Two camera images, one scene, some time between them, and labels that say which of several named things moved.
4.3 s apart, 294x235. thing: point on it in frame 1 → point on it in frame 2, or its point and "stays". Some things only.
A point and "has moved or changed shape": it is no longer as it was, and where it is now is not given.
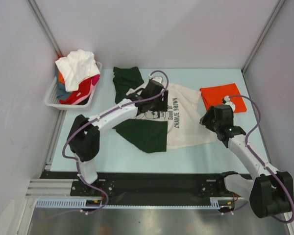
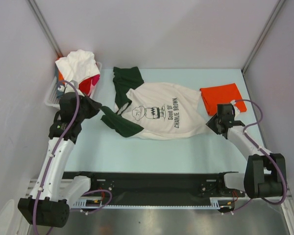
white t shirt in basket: [79, 65] stays
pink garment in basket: [94, 81] stays
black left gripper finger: [134, 96] → [91, 104]
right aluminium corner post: [277, 10] stays
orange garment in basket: [61, 77] stays
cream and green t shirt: [185, 124] has moved or changed shape
